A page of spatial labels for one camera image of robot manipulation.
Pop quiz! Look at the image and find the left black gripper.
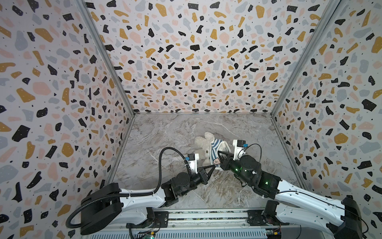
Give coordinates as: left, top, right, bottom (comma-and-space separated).
180, 164, 216, 198

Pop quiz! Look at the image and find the blue white striped knit sweater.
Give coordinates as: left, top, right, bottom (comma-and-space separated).
209, 139, 231, 164

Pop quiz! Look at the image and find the white fluffy teddy bear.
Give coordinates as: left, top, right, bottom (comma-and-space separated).
194, 132, 215, 166

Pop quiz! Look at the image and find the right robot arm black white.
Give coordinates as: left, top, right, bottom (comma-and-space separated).
217, 151, 364, 239

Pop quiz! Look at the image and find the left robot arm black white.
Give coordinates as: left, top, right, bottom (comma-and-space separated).
80, 165, 215, 236

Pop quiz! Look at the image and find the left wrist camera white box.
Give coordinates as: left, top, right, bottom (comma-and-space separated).
186, 153, 200, 174

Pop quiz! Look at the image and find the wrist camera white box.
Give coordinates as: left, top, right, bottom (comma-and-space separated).
233, 139, 248, 160
186, 153, 200, 174

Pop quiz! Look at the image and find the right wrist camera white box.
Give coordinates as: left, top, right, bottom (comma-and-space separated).
233, 139, 248, 160

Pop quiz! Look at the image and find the right thin black cable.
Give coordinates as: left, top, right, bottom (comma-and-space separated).
237, 143, 263, 163

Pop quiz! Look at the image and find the left black corrugated cable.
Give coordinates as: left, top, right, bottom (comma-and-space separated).
65, 147, 192, 229

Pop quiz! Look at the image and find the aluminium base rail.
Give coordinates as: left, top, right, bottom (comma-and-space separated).
89, 208, 302, 239

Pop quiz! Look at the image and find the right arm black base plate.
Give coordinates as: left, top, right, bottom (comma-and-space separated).
247, 210, 289, 227

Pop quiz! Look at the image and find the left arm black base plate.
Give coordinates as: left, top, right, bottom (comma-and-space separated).
131, 208, 169, 229

